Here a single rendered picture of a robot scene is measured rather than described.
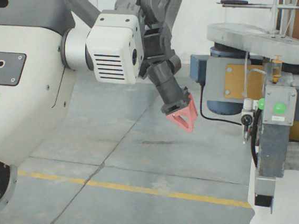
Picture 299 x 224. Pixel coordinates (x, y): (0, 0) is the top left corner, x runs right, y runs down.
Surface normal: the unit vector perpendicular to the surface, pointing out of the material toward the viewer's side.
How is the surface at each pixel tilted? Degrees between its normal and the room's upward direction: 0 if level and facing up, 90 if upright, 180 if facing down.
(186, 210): 0
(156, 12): 76
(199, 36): 90
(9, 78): 50
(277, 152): 90
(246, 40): 90
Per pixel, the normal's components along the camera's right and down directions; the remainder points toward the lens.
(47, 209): 0.01, -0.95
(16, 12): -0.18, -0.36
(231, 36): -0.91, 0.12
